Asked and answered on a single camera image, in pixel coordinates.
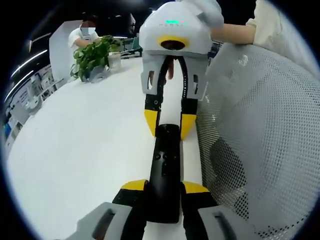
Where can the person's right hand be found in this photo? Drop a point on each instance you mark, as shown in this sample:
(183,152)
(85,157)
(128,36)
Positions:
(170,70)

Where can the green panel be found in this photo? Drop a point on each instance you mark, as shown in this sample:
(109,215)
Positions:
(137,46)

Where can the black remote control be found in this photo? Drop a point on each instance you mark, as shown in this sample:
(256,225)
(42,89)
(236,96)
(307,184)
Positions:
(163,180)

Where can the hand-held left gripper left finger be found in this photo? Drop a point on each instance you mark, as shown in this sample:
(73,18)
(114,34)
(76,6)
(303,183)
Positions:
(110,222)

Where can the white cabinet counter row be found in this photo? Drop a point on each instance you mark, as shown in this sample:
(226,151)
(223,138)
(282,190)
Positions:
(27,105)

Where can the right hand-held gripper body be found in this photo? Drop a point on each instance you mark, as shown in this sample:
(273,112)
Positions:
(155,32)

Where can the green leafy plant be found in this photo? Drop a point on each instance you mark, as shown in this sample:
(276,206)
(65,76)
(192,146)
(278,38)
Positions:
(92,57)

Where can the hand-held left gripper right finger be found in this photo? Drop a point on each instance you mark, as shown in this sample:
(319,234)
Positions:
(212,225)

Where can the white ribbed plant pot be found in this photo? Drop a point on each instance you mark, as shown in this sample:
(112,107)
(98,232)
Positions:
(115,61)

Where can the white square pillar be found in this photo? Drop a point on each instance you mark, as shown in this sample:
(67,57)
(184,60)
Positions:
(58,57)

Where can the grey mesh chair back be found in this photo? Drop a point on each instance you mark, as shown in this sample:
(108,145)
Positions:
(262,120)

